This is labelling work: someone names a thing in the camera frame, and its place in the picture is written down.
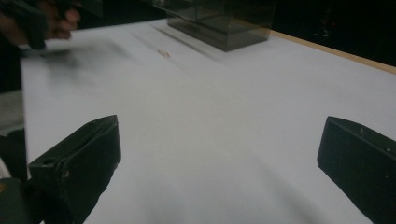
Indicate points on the small tan object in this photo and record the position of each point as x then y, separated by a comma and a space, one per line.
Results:
163, 53

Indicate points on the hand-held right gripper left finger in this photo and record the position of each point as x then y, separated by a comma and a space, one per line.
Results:
81, 161

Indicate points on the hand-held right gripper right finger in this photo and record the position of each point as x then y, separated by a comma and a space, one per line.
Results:
361, 161

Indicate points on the dark transparent plastic box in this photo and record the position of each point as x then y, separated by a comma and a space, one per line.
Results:
222, 21

